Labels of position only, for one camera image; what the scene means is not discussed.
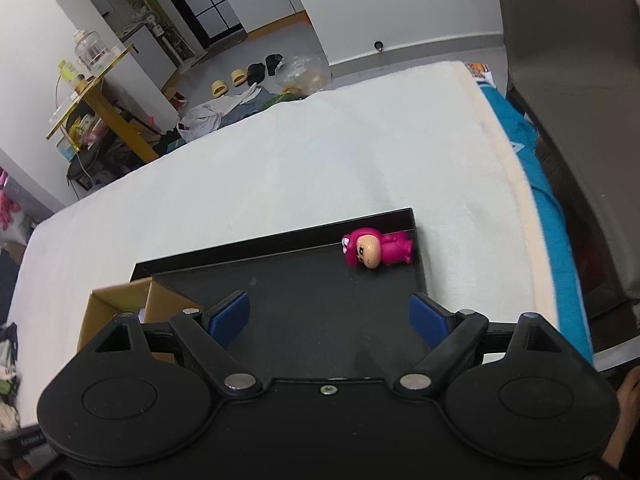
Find pink plush toy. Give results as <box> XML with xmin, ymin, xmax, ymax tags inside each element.
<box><xmin>0</xmin><ymin>167</ymin><xmax>21</xmax><ymax>231</ymax></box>

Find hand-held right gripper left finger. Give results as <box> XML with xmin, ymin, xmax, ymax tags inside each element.
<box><xmin>85</xmin><ymin>290</ymin><xmax>261</xmax><ymax>393</ymax></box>

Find cardboard box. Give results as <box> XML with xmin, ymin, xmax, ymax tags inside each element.
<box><xmin>77</xmin><ymin>276</ymin><xmax>203</xmax><ymax>361</ymax></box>

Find blue printed blanket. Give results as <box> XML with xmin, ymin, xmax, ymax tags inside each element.
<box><xmin>465</xmin><ymin>62</ymin><xmax>596</xmax><ymax>356</ymax></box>

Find glass jar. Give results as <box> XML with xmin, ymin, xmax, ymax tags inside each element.
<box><xmin>74</xmin><ymin>29</ymin><xmax>112</xmax><ymax>73</ymax></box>

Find pile of clothes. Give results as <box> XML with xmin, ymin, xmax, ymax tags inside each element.
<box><xmin>0</xmin><ymin>322</ymin><xmax>23</xmax><ymax>433</ymax></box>

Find blue jeans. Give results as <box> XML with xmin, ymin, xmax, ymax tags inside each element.
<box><xmin>220</xmin><ymin>90</ymin><xmax>281</xmax><ymax>126</ymax></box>

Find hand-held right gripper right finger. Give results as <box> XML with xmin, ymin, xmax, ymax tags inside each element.
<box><xmin>398</xmin><ymin>293</ymin><xmax>566</xmax><ymax>393</ymax></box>

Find black grid glass door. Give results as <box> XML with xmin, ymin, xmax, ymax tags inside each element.
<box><xmin>145</xmin><ymin>0</ymin><xmax>246</xmax><ymax>41</ymax></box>

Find white plastic bag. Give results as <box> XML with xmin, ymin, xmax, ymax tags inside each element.
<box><xmin>177</xmin><ymin>85</ymin><xmax>261</xmax><ymax>143</ymax></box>

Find yellow wooden shelf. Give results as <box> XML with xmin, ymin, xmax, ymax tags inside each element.
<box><xmin>46</xmin><ymin>42</ymin><xmax>161</xmax><ymax>166</ymax></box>

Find pink hooded figurine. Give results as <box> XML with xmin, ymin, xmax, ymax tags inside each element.
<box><xmin>341</xmin><ymin>227</ymin><xmax>415</xmax><ymax>271</ymax></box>

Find clear plastic bag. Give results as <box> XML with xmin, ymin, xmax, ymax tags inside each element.
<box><xmin>275</xmin><ymin>55</ymin><xmax>332</xmax><ymax>98</ymax></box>

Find grey chair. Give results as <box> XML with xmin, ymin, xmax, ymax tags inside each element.
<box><xmin>492</xmin><ymin>0</ymin><xmax>640</xmax><ymax>321</ymax></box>

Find white low cabinet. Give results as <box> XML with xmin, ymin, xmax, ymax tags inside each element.
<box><xmin>122</xmin><ymin>25</ymin><xmax>181</xmax><ymax>91</ymax></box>

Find black tray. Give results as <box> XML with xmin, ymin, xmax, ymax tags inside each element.
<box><xmin>129</xmin><ymin>206</ymin><xmax>430</xmax><ymax>381</ymax></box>

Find black strap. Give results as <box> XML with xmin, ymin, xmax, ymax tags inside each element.
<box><xmin>0</xmin><ymin>427</ymin><xmax>48</xmax><ymax>461</ymax></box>

